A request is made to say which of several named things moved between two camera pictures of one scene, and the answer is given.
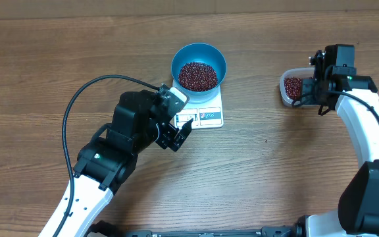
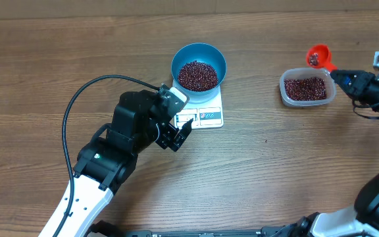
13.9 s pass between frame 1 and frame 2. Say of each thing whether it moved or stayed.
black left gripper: stayed
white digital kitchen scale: stayed
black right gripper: moved
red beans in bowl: stayed
